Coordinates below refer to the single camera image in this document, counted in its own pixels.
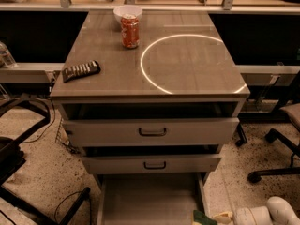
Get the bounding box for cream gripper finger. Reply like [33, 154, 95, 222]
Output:
[213, 211, 233, 225]

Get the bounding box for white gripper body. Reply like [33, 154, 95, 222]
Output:
[234, 206, 273, 225]

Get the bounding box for green and yellow sponge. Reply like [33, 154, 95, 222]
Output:
[192, 210, 218, 225]

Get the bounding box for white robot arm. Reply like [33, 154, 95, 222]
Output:
[213, 196, 300, 225]

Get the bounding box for open bottom drawer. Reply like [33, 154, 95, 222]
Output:
[97, 172, 208, 225]

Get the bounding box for grey drawer cabinet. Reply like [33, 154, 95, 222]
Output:
[50, 9, 251, 225]

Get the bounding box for office chair right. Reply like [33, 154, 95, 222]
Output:
[247, 102, 300, 184]

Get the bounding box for black snack bar packet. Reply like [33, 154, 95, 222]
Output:
[62, 60, 101, 83]

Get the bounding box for orange soda can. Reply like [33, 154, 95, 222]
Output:
[121, 14, 140, 49]

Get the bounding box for black office chair left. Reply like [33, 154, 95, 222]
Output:
[0, 94, 90, 225]

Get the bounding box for white bowl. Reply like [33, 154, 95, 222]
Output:
[113, 5, 143, 23]

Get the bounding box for clear plastic water bottle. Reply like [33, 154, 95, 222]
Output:
[0, 41, 17, 68]

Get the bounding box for top drawer with handle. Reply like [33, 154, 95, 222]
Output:
[64, 118, 239, 147]

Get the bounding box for drawer with handle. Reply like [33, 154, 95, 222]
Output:
[64, 118, 239, 147]
[82, 154, 221, 174]

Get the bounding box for middle drawer with handle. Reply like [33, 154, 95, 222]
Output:
[82, 154, 221, 174]

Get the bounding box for black floor cable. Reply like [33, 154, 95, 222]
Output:
[53, 190, 94, 225]

